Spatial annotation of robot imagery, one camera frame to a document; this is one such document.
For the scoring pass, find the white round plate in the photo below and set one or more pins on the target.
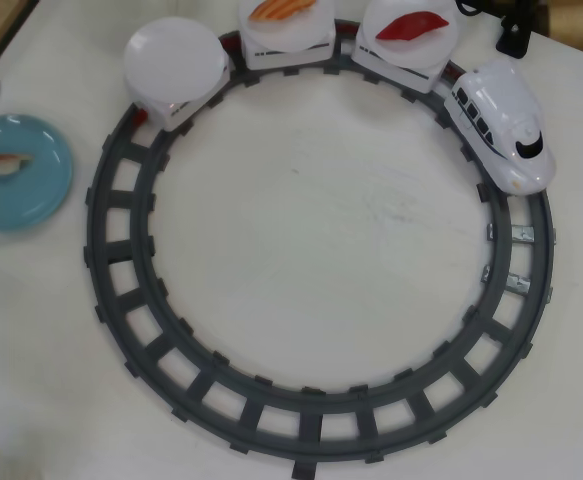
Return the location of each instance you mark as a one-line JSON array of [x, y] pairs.
[[421, 50], [291, 35], [171, 60]]

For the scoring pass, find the orange striped salmon sushi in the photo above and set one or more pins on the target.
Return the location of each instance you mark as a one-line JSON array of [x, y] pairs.
[[281, 10]]

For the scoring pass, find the blue round dish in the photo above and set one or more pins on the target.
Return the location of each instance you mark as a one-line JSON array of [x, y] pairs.
[[21, 200]]

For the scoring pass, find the white Shinkansen toy locomotive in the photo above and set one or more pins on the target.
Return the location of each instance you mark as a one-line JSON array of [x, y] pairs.
[[501, 120]]

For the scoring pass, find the pink and white shrimp sushi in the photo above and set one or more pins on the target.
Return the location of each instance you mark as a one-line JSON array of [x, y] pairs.
[[1, 164]]

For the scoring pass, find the white toy train car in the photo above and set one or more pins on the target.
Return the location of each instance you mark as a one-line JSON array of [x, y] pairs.
[[406, 75], [291, 59], [181, 112]]

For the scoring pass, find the silver foil tape piece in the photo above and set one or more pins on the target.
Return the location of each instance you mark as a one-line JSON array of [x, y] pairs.
[[518, 285], [488, 275], [523, 235], [491, 231]]

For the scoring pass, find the tan cardboard roll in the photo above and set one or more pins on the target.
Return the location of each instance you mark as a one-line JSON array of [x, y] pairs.
[[568, 22]]

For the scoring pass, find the red tuna sushi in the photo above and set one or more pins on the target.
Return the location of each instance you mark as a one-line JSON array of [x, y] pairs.
[[411, 26]]

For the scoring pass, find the black clamp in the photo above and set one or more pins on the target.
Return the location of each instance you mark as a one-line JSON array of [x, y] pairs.
[[513, 42]]

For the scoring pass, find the gray circular toy train track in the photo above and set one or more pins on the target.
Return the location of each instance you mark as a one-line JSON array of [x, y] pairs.
[[121, 300]]

